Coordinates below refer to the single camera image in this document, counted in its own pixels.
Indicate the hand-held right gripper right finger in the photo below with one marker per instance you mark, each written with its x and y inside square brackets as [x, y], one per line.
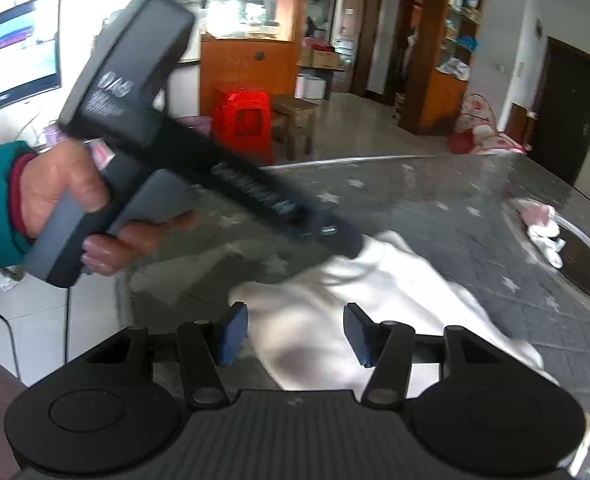
[357, 335]

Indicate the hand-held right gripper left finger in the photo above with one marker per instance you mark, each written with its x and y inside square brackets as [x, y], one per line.
[232, 332]

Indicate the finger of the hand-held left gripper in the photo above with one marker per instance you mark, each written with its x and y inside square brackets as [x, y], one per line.
[332, 235]

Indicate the cream garment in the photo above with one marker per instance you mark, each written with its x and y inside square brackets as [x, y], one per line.
[325, 300]

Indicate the person's left hand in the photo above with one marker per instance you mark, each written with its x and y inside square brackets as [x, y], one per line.
[60, 180]

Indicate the wooden glass display cabinet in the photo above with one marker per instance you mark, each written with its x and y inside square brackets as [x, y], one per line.
[235, 70]

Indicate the television screen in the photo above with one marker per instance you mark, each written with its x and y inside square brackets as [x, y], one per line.
[15, 55]

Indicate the red plastic stool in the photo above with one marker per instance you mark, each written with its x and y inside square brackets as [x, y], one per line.
[240, 125]

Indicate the small wooden stool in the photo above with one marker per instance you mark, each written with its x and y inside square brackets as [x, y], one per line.
[295, 107]

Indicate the white storage boxes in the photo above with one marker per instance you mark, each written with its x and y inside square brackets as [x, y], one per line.
[312, 87]

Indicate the wooden pillar shelf cabinet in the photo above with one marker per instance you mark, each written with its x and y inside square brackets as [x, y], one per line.
[440, 100]

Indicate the cardboard box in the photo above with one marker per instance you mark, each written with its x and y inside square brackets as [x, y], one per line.
[325, 59]

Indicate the polka dot play tent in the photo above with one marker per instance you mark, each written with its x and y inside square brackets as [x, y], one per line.
[475, 125]

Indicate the pink cloth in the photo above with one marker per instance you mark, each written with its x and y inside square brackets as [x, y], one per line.
[537, 214]

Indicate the white plastic bag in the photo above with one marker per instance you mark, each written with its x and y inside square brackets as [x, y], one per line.
[455, 67]

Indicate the small white cloth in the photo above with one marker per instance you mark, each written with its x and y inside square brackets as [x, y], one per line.
[550, 250]

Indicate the small wooden cabinet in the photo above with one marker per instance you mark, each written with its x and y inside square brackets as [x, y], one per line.
[517, 125]

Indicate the round metal table recess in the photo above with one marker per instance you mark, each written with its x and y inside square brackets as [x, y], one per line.
[585, 270]

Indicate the dark wooden door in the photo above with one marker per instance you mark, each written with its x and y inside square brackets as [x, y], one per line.
[565, 110]

